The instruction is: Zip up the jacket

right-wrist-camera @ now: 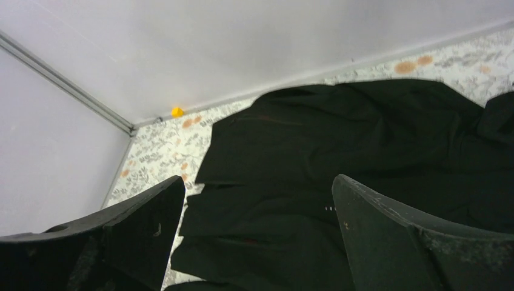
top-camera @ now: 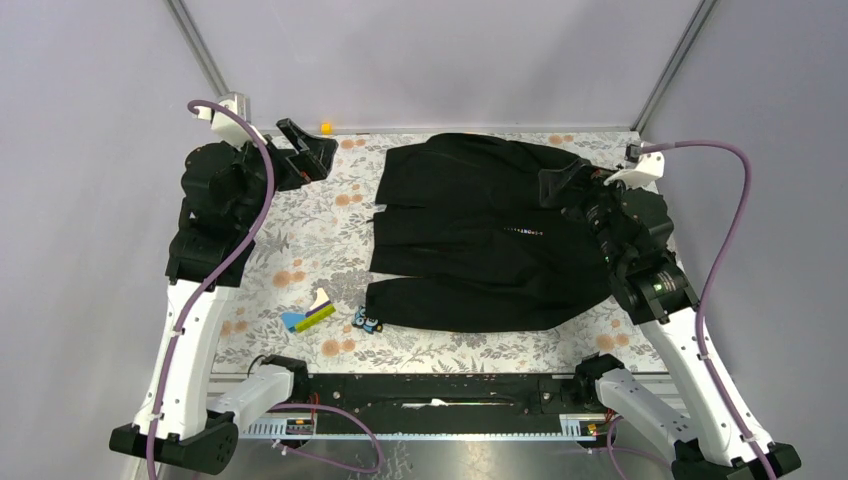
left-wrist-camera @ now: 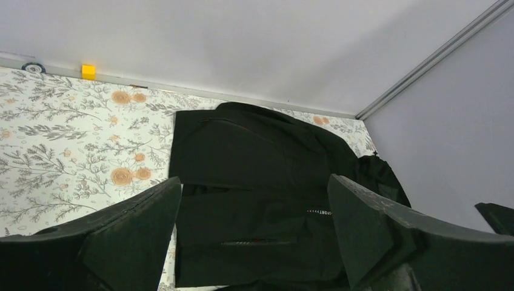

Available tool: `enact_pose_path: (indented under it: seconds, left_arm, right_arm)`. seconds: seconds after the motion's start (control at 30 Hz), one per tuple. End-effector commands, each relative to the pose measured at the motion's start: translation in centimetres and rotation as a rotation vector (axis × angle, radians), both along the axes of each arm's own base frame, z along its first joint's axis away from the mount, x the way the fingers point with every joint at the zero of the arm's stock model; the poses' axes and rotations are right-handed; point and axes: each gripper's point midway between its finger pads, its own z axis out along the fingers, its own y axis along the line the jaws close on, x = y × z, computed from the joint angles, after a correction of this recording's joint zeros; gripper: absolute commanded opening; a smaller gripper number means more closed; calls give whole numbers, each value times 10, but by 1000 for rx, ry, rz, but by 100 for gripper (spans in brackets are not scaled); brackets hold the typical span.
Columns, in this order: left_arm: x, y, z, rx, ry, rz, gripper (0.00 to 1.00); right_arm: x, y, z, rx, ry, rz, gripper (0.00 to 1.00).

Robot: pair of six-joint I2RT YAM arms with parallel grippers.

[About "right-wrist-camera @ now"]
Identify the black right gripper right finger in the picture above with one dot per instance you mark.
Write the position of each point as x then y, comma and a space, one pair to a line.
392, 246

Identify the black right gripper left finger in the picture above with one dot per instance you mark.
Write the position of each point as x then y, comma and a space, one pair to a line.
122, 247

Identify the black zip jacket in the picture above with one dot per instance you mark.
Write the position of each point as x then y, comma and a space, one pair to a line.
266, 220

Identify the small yellow block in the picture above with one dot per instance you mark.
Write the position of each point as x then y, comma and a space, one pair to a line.
177, 112

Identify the floral patterned table mat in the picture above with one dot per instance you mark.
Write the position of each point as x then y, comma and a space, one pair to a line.
480, 69

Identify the aluminium frame corner post left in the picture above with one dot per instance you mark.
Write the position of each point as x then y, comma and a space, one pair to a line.
29, 59

